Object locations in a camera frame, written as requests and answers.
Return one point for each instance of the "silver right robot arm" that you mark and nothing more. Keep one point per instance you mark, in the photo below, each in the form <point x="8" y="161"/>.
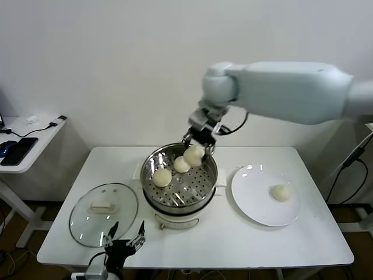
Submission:
<point x="291" y="90"/>

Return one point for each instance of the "perforated steel steamer basket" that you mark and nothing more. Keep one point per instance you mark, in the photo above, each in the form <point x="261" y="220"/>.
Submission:
<point x="198" y="183"/>

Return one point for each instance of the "blue computer mouse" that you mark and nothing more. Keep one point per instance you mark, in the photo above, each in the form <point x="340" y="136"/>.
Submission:
<point x="7" y="147"/>

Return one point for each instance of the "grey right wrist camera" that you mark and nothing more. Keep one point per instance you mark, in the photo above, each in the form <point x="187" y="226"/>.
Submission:
<point x="199" y="118"/>

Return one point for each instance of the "small white plastic object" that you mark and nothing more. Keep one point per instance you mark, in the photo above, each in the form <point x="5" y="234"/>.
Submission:
<point x="32" y="119"/>

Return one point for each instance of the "black smartphone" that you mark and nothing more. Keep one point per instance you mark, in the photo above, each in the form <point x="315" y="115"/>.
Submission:
<point x="20" y="151"/>

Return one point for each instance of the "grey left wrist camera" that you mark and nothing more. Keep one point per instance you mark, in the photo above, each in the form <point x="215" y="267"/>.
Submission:
<point x="97" y="272"/>

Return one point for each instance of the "white side desk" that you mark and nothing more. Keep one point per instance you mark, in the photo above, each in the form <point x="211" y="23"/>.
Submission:
<point x="43" y="137"/>

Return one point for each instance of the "round glass pot lid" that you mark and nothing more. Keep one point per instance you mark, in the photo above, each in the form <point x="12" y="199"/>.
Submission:
<point x="87" y="201"/>

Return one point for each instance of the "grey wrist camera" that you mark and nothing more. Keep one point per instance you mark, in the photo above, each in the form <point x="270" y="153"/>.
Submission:
<point x="97" y="272"/>
<point x="199" y="118"/>

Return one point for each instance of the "round white plate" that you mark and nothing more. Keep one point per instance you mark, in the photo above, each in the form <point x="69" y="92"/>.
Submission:
<point x="250" y="204"/>

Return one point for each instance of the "white steamed baozi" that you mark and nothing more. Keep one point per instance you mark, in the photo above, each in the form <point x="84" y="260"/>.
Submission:
<point x="281" y="193"/>
<point x="162" y="178"/>
<point x="180" y="165"/>
<point x="193" y="156"/>

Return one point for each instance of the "cream electric cooking pot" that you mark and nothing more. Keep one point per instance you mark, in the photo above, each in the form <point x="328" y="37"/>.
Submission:
<point x="175" y="220"/>

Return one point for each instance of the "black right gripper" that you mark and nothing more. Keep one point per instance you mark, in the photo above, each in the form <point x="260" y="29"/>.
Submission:
<point x="202" y="137"/>

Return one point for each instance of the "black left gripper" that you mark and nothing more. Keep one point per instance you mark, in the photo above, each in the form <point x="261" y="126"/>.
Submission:
<point x="116" y="249"/>

